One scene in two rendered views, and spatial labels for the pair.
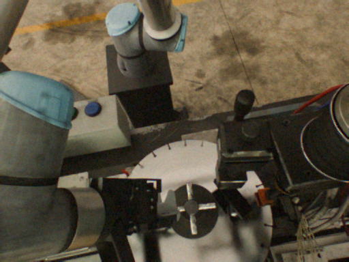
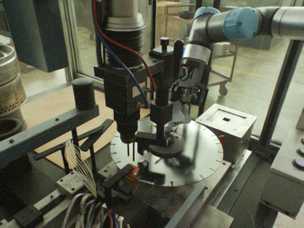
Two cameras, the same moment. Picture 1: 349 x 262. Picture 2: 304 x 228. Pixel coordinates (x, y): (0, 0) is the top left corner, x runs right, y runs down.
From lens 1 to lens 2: 0.63 m
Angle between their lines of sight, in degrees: 76
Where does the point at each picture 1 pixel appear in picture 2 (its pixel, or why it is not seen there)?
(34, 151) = (216, 18)
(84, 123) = (287, 154)
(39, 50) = not seen: outside the picture
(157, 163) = (211, 149)
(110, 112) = (290, 170)
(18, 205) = (202, 20)
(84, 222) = (189, 46)
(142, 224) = (176, 83)
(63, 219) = (193, 38)
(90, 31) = not seen: outside the picture
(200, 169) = (184, 162)
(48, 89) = (236, 14)
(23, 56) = not seen: outside the picture
